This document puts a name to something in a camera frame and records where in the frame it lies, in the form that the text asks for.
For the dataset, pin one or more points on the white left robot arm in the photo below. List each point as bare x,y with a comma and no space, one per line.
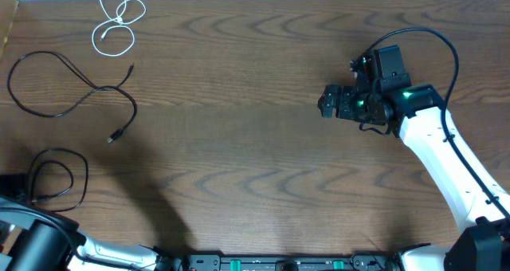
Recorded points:
49,241

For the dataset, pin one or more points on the cardboard side panel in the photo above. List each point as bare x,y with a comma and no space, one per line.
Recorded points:
8,10

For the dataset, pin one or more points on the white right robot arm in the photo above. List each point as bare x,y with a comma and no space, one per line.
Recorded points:
383,95

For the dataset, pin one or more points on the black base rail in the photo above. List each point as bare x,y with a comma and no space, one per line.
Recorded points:
360,261

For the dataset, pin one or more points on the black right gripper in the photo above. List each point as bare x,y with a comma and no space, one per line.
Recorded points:
346,94

